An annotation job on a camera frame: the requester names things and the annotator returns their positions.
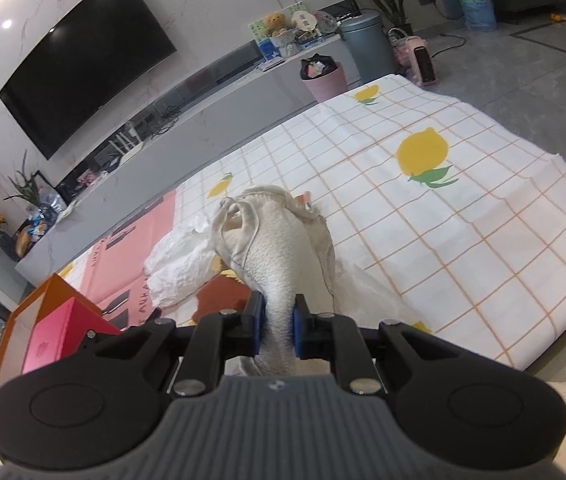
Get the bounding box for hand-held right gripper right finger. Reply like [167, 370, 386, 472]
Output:
[294, 294, 469, 395]

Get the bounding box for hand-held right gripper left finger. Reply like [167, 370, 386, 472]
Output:
[83, 291, 267, 396]

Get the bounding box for cream fleece cloth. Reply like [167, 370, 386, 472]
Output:
[210, 184, 339, 376]

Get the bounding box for orange cardboard box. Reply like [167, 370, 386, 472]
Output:
[0, 272, 94, 443]

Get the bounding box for yellow brown packet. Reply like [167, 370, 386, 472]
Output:
[192, 262, 256, 326]

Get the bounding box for white plastic bag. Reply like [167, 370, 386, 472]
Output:
[144, 222, 244, 311]

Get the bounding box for lemon print checked tablecloth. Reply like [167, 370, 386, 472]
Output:
[58, 74, 566, 373]

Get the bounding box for white marble television cabinet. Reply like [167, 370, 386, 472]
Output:
[15, 35, 359, 288]

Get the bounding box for red square box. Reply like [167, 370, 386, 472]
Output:
[22, 296, 121, 376]

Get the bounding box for white router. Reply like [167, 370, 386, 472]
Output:
[113, 122, 145, 157]

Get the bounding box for blue snack packets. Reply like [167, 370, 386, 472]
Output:
[28, 209, 60, 237]

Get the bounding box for brown round bread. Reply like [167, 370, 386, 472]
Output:
[17, 227, 40, 257]

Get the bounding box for pink bin with black bag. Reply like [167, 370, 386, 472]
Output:
[299, 54, 349, 106]

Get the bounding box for green leafy potted plant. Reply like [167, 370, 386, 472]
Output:
[3, 150, 50, 211]

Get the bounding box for grey metal trash can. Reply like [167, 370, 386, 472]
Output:
[338, 9, 397, 81]

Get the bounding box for pink space heater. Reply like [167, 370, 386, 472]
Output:
[405, 35, 442, 86]

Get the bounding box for teddy bear on shelf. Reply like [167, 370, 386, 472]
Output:
[248, 9, 295, 47]

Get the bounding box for small brown teddy bear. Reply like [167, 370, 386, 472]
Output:
[263, 12, 287, 37]

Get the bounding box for white round fan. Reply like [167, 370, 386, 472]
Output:
[290, 7, 317, 31]

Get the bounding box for black wall television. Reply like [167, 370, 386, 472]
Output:
[0, 0, 178, 161]

